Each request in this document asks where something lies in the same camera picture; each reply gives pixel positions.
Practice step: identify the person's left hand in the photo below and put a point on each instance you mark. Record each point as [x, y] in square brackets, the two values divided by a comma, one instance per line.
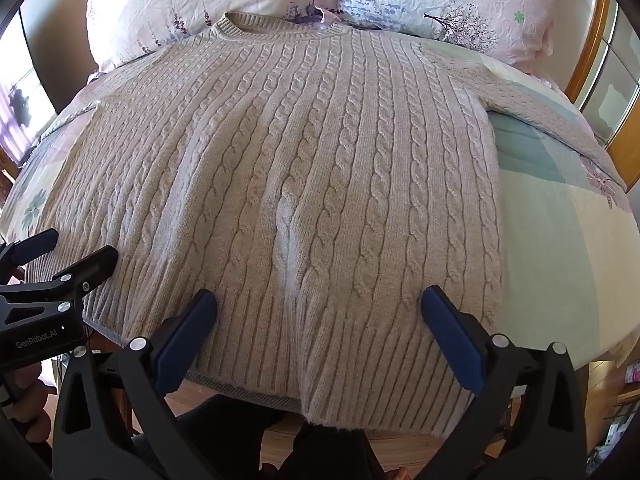
[31, 400]

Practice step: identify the bright window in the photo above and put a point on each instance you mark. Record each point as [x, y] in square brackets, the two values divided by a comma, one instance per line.
[22, 95]

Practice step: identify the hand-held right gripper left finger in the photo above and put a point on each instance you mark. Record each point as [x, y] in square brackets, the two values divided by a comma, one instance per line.
[184, 342]

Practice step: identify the pink floral pillow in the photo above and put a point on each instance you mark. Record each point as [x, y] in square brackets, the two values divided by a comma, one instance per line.
[450, 0]
[200, 5]

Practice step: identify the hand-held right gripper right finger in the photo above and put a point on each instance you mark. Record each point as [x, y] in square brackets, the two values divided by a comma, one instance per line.
[451, 340]

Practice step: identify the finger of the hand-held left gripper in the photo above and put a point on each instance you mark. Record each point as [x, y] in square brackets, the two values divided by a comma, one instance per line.
[80, 272]
[35, 245]

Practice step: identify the pastel patchwork bed quilt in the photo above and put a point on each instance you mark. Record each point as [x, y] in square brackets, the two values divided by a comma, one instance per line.
[555, 240]

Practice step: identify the wooden framed glass door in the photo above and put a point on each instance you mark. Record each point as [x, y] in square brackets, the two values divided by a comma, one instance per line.
[612, 90]

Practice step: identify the person's dark pants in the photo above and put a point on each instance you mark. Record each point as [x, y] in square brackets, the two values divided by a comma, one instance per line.
[240, 440]

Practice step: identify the cluttered wooden shelf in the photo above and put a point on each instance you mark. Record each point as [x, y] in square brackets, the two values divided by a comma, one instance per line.
[617, 400]

